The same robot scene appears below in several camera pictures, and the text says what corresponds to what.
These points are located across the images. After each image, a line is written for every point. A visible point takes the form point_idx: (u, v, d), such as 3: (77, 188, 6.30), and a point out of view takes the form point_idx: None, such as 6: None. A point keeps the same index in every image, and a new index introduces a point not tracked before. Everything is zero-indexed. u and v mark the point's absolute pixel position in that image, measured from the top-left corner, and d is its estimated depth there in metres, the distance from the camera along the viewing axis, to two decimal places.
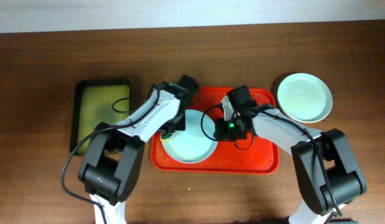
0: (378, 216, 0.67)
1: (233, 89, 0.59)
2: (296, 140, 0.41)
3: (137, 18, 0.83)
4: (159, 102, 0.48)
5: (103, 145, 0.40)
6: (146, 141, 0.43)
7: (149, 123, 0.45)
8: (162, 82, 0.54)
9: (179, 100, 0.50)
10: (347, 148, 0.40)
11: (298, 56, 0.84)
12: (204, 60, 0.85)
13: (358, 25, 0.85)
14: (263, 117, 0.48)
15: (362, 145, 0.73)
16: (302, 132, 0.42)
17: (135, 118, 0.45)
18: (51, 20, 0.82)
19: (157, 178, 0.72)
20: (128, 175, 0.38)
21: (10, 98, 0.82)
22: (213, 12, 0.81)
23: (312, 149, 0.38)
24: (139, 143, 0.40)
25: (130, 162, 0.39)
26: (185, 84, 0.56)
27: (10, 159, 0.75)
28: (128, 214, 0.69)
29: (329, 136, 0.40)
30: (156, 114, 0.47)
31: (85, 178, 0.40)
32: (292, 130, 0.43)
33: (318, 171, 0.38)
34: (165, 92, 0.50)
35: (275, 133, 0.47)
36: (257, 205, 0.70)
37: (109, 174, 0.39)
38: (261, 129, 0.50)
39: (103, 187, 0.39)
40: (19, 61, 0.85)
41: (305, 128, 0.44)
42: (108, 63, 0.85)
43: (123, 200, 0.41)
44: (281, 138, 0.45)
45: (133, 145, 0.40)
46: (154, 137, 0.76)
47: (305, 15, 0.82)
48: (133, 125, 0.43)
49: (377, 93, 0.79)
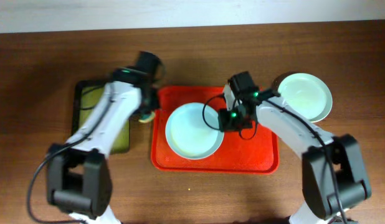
0: (379, 216, 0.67)
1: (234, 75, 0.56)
2: (306, 143, 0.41)
3: (137, 18, 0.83)
4: (114, 99, 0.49)
5: (60, 166, 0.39)
6: (108, 147, 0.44)
7: (106, 129, 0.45)
8: (116, 70, 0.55)
9: (137, 88, 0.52)
10: (359, 157, 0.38)
11: (297, 56, 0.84)
12: (205, 60, 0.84)
13: (356, 27, 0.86)
14: (268, 111, 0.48)
15: (361, 144, 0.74)
16: (313, 135, 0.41)
17: (90, 128, 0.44)
18: (50, 19, 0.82)
19: (157, 178, 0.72)
20: (96, 191, 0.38)
21: (8, 98, 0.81)
22: (214, 12, 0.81)
23: (324, 157, 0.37)
24: (98, 157, 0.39)
25: (95, 178, 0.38)
26: (147, 66, 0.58)
27: (8, 159, 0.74)
28: (128, 214, 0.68)
29: (341, 144, 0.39)
30: (112, 114, 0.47)
31: (56, 201, 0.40)
32: (302, 130, 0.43)
33: (327, 179, 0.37)
34: (119, 84, 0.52)
35: (281, 129, 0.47)
36: (257, 204, 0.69)
37: (78, 193, 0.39)
38: (266, 121, 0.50)
39: (76, 206, 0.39)
40: (17, 60, 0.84)
41: (316, 129, 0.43)
42: (106, 63, 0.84)
43: (103, 211, 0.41)
44: (288, 134, 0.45)
45: (91, 160, 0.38)
46: (154, 138, 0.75)
47: (304, 15, 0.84)
48: (88, 138, 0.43)
49: (374, 93, 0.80)
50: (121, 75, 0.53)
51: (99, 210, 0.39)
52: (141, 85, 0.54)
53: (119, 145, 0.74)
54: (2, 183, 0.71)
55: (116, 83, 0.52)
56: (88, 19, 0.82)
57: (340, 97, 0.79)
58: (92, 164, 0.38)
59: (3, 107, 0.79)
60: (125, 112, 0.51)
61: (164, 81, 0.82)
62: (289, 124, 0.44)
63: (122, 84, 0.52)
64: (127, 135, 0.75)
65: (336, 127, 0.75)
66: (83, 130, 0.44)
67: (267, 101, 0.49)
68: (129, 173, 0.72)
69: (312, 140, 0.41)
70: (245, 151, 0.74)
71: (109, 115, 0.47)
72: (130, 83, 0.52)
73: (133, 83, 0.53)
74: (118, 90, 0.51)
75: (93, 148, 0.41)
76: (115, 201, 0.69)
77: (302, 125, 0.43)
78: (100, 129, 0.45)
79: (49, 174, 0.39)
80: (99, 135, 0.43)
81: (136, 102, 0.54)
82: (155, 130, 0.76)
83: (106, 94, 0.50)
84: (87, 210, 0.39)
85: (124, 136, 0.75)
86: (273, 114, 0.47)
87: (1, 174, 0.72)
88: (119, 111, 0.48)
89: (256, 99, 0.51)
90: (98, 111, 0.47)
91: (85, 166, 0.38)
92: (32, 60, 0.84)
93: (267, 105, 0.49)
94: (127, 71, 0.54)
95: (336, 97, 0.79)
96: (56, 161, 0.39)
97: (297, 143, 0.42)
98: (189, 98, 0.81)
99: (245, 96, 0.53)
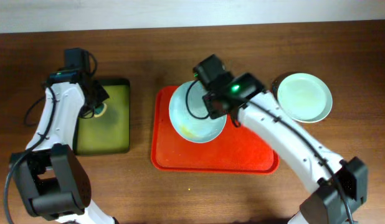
0: (379, 216, 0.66)
1: (200, 65, 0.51)
2: (314, 173, 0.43)
3: (137, 18, 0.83)
4: (58, 99, 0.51)
5: (28, 170, 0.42)
6: (66, 141, 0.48)
7: (60, 125, 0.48)
8: (48, 76, 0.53)
9: (76, 83, 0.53)
10: (365, 180, 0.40)
11: (298, 56, 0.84)
12: (205, 60, 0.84)
13: (354, 27, 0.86)
14: (257, 119, 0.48)
15: (361, 144, 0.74)
16: (321, 163, 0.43)
17: (45, 128, 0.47)
18: (50, 19, 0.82)
19: (157, 178, 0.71)
20: (71, 182, 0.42)
21: (8, 98, 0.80)
22: (213, 12, 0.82)
23: (336, 190, 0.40)
24: (61, 147, 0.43)
25: (66, 169, 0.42)
26: (75, 61, 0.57)
27: (7, 158, 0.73)
28: (127, 214, 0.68)
29: (351, 172, 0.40)
30: (62, 111, 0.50)
31: (38, 210, 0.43)
32: (305, 154, 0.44)
33: (339, 210, 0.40)
34: (57, 86, 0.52)
35: (276, 143, 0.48)
36: (257, 204, 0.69)
37: (55, 191, 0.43)
38: (251, 124, 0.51)
39: (58, 205, 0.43)
40: (17, 60, 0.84)
41: (319, 150, 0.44)
42: (106, 63, 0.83)
43: (85, 204, 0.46)
44: (286, 152, 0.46)
45: (53, 154, 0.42)
46: (154, 138, 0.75)
47: (303, 15, 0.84)
48: (46, 137, 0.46)
49: (374, 93, 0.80)
50: (56, 79, 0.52)
51: (81, 201, 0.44)
52: (80, 81, 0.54)
53: (120, 145, 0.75)
54: (2, 183, 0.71)
55: (52, 86, 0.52)
56: (88, 19, 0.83)
57: (340, 97, 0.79)
58: (57, 158, 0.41)
59: (3, 107, 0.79)
60: (75, 107, 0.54)
61: (164, 81, 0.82)
62: (289, 145, 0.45)
63: (59, 84, 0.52)
64: (128, 135, 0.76)
65: (336, 128, 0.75)
66: (37, 132, 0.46)
67: (250, 103, 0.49)
68: (129, 173, 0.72)
69: (318, 166, 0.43)
70: (245, 151, 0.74)
71: (60, 114, 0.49)
72: (67, 81, 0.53)
73: (71, 80, 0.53)
74: (59, 89, 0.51)
75: (55, 143, 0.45)
76: (115, 201, 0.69)
77: (303, 145, 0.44)
78: (55, 126, 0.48)
79: (20, 182, 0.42)
80: (56, 132, 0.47)
81: (83, 96, 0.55)
82: (155, 130, 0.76)
83: (47, 97, 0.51)
84: (70, 205, 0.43)
85: (124, 136, 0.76)
86: (265, 122, 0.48)
87: (0, 174, 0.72)
88: (68, 107, 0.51)
89: (239, 96, 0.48)
90: (45, 114, 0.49)
91: (53, 161, 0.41)
92: (32, 60, 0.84)
93: (255, 111, 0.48)
94: (60, 73, 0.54)
95: (336, 97, 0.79)
96: (23, 167, 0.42)
97: (301, 167, 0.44)
98: None
99: (220, 91, 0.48)
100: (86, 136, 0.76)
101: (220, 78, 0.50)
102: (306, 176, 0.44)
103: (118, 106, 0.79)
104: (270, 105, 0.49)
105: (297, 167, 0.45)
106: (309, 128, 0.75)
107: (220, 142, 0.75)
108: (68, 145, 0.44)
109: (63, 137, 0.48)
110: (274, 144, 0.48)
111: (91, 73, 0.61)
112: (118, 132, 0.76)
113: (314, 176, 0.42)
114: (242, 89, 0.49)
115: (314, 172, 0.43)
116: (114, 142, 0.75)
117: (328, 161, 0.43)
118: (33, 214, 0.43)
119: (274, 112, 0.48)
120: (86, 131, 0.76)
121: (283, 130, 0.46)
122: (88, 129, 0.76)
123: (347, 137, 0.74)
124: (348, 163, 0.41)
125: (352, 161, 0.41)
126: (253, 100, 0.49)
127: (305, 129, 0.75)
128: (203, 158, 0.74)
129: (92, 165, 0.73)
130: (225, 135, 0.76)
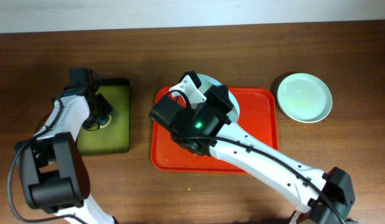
0: (379, 216, 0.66)
1: (154, 108, 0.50)
2: (301, 195, 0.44)
3: (137, 18, 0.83)
4: (65, 104, 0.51)
5: (31, 157, 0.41)
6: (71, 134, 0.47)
7: (66, 121, 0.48)
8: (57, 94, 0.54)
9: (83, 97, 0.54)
10: (349, 186, 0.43)
11: (298, 56, 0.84)
12: (205, 60, 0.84)
13: (355, 27, 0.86)
14: (230, 152, 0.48)
15: (361, 144, 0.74)
16: (305, 183, 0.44)
17: (51, 121, 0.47)
18: (50, 19, 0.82)
19: (157, 178, 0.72)
20: (72, 168, 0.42)
21: (9, 98, 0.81)
22: (213, 12, 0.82)
23: (327, 208, 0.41)
24: (63, 134, 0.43)
25: (68, 155, 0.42)
26: (76, 78, 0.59)
27: (8, 159, 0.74)
28: (127, 214, 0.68)
29: (335, 184, 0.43)
30: (68, 111, 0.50)
31: (37, 201, 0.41)
32: (287, 177, 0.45)
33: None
34: (65, 99, 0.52)
35: (255, 173, 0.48)
36: (256, 204, 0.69)
37: (55, 182, 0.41)
38: (226, 158, 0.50)
39: (58, 196, 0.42)
40: (17, 60, 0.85)
41: (299, 170, 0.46)
42: (106, 63, 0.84)
43: (85, 196, 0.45)
44: (268, 179, 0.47)
45: (57, 140, 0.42)
46: (154, 138, 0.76)
47: (304, 15, 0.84)
48: (50, 129, 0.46)
49: (375, 93, 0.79)
50: (65, 95, 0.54)
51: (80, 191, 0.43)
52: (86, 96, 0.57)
53: (121, 145, 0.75)
54: (2, 183, 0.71)
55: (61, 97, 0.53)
56: (89, 19, 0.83)
57: (340, 98, 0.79)
58: (60, 143, 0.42)
59: (4, 107, 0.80)
60: (82, 112, 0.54)
61: (164, 80, 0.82)
62: (268, 173, 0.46)
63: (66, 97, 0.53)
64: (128, 135, 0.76)
65: (336, 128, 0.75)
66: (45, 126, 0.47)
67: (218, 139, 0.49)
68: (129, 173, 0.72)
69: (303, 187, 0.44)
70: None
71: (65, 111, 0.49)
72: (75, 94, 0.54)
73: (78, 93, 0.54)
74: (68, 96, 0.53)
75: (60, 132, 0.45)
76: (115, 201, 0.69)
77: (282, 169, 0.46)
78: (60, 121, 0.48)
79: (22, 168, 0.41)
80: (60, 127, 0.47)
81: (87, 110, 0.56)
82: (155, 131, 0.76)
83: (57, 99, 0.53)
84: (70, 195, 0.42)
85: (124, 137, 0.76)
86: (238, 155, 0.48)
87: (0, 173, 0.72)
88: (74, 109, 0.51)
89: (202, 134, 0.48)
90: (52, 114, 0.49)
91: (55, 147, 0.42)
92: (32, 60, 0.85)
93: (224, 147, 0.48)
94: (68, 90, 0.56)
95: (336, 97, 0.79)
96: (27, 153, 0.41)
97: (287, 191, 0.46)
98: None
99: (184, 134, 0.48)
100: (86, 136, 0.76)
101: (180, 116, 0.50)
102: (295, 200, 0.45)
103: (118, 106, 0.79)
104: (237, 135, 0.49)
105: (283, 191, 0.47)
106: (309, 128, 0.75)
107: None
108: (69, 133, 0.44)
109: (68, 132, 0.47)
110: (254, 173, 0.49)
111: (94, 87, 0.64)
112: (118, 132, 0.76)
113: (303, 198, 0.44)
114: (204, 125, 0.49)
115: (302, 194, 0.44)
116: (114, 142, 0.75)
117: (312, 180, 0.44)
118: (31, 206, 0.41)
119: (243, 142, 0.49)
120: (86, 131, 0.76)
121: (259, 161, 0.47)
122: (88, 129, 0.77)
123: (347, 138, 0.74)
124: (331, 176, 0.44)
125: (332, 173, 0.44)
126: (220, 135, 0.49)
127: (305, 129, 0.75)
128: (203, 159, 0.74)
129: (92, 165, 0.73)
130: None
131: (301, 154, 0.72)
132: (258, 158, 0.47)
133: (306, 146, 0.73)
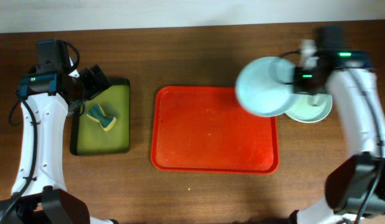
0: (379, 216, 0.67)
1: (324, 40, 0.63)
2: (367, 145, 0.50)
3: (137, 18, 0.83)
4: (39, 122, 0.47)
5: (18, 219, 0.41)
6: (58, 176, 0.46)
7: (47, 158, 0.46)
8: (25, 77, 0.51)
9: (56, 93, 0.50)
10: None
11: (298, 56, 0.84)
12: (205, 60, 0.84)
13: (354, 27, 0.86)
14: (347, 84, 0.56)
15: None
16: (379, 142, 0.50)
17: (30, 164, 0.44)
18: (50, 20, 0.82)
19: (157, 178, 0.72)
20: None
21: (10, 97, 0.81)
22: (213, 13, 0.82)
23: (374, 165, 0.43)
24: (52, 191, 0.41)
25: (61, 214, 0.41)
26: (48, 58, 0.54)
27: (9, 158, 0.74)
28: (128, 214, 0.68)
29: None
30: (47, 137, 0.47)
31: None
32: (369, 130, 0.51)
33: (362, 186, 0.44)
34: (35, 98, 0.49)
35: (349, 114, 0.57)
36: (257, 205, 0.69)
37: None
38: (341, 94, 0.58)
39: None
40: (18, 61, 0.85)
41: None
42: (107, 63, 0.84)
43: None
44: (357, 117, 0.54)
45: (47, 202, 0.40)
46: (154, 137, 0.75)
47: (304, 15, 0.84)
48: (32, 178, 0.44)
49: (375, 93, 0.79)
50: (33, 86, 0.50)
51: None
52: (58, 86, 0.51)
53: (121, 145, 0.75)
54: (4, 183, 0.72)
55: (28, 99, 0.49)
56: (88, 20, 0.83)
57: None
58: (50, 203, 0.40)
59: (4, 107, 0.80)
60: (61, 118, 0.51)
61: (164, 81, 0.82)
62: (365, 116, 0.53)
63: (37, 95, 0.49)
64: (128, 135, 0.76)
65: (336, 128, 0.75)
66: (22, 170, 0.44)
67: (347, 70, 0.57)
68: (129, 172, 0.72)
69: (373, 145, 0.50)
70: (245, 151, 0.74)
71: (43, 142, 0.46)
72: (46, 93, 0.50)
73: (50, 91, 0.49)
74: (37, 107, 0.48)
75: (45, 186, 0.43)
76: (115, 201, 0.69)
77: (373, 124, 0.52)
78: (40, 160, 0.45)
79: None
80: (43, 169, 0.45)
81: (65, 106, 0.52)
82: (156, 130, 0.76)
83: (25, 116, 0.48)
84: None
85: (125, 136, 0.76)
86: (362, 99, 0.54)
87: (2, 173, 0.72)
88: (52, 127, 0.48)
89: (346, 62, 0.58)
90: (27, 144, 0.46)
91: (45, 206, 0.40)
92: (33, 60, 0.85)
93: (348, 81, 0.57)
94: (35, 78, 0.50)
95: None
96: (12, 215, 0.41)
97: (364, 140, 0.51)
98: (190, 97, 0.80)
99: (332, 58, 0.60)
100: (86, 136, 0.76)
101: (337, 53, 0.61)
102: (367, 145, 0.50)
103: (119, 105, 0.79)
104: (366, 81, 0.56)
105: (359, 140, 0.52)
106: (309, 128, 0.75)
107: (221, 141, 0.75)
108: (60, 190, 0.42)
109: (53, 170, 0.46)
110: (343, 115, 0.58)
111: (71, 69, 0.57)
112: (118, 132, 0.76)
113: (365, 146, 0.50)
114: (350, 58, 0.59)
115: (366, 144, 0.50)
116: (114, 142, 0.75)
117: None
118: None
119: (365, 88, 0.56)
120: (86, 130, 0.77)
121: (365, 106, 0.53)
122: (88, 130, 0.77)
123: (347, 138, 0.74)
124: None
125: None
126: (357, 71, 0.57)
127: (305, 129, 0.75)
128: (202, 158, 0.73)
129: (92, 164, 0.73)
130: (226, 134, 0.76)
131: (301, 154, 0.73)
132: (362, 102, 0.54)
133: (307, 146, 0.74)
